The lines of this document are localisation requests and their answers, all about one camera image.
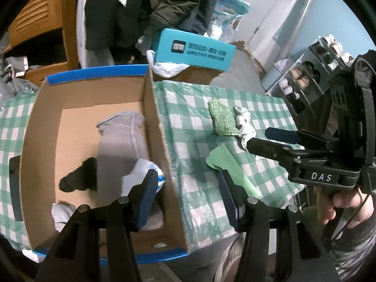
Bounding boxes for blue-edged cardboard box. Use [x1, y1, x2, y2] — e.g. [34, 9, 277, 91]
[20, 64, 196, 266]

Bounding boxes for olive hanging jacket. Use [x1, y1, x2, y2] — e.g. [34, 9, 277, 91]
[138, 0, 206, 40]

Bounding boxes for white hanging garment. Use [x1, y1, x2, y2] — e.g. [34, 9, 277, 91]
[76, 0, 115, 68]

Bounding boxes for blue plastic bag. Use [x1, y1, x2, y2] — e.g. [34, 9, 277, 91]
[210, 0, 250, 40]

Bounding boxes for wooden louvered door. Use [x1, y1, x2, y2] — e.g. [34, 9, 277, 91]
[7, 0, 63, 40]

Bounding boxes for white door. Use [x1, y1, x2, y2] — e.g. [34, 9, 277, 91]
[250, 0, 319, 65]

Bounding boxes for person's right hand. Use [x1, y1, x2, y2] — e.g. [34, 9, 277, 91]
[313, 179, 376, 230]

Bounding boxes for pile of grey clothes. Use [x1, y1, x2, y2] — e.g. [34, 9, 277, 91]
[0, 56, 40, 100]

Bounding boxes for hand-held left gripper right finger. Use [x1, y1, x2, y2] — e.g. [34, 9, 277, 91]
[217, 169, 343, 282]

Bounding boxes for black flat rectangular object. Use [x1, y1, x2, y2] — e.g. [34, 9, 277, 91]
[9, 156, 24, 222]

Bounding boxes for teal box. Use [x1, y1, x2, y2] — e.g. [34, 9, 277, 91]
[150, 28, 237, 72]

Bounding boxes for person's right forearm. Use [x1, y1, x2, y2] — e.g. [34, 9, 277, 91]
[321, 211, 376, 282]

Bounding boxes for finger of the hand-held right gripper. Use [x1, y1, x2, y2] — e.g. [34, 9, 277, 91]
[264, 127, 332, 150]
[247, 137, 303, 166]

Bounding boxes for group of shoes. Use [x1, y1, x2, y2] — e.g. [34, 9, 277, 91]
[279, 35, 357, 114]

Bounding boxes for grey trash bin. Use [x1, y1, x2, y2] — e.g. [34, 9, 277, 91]
[261, 59, 291, 93]

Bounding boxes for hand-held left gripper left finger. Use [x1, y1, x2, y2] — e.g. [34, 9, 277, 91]
[34, 169, 159, 282]

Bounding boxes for person's grey pants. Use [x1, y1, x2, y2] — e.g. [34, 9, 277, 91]
[160, 232, 253, 282]

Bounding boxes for light green sock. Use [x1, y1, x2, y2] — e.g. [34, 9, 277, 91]
[206, 145, 262, 198]

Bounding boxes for white plastic bag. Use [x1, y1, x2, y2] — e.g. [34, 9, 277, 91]
[146, 50, 188, 78]

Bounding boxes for white grey sock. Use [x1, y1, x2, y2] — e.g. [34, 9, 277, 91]
[51, 201, 77, 232]

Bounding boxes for white and blue sock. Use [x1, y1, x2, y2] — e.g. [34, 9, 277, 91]
[122, 159, 165, 231]

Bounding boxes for dark hanging coat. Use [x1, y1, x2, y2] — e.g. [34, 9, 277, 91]
[85, 0, 147, 50]

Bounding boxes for metal shoe rack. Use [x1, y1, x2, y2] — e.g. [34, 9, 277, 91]
[266, 35, 357, 115]

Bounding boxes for green sparkly cloth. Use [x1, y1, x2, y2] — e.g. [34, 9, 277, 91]
[208, 100, 240, 137]

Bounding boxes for wooden cabinet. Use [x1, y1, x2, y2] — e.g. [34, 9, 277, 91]
[0, 0, 80, 87]

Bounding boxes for navy hanging garment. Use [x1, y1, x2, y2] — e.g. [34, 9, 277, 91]
[182, 0, 221, 33]

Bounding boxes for white patterned sock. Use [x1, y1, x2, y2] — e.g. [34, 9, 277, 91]
[233, 106, 257, 151]

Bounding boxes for black sock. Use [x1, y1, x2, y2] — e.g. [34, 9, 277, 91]
[59, 157, 99, 193]

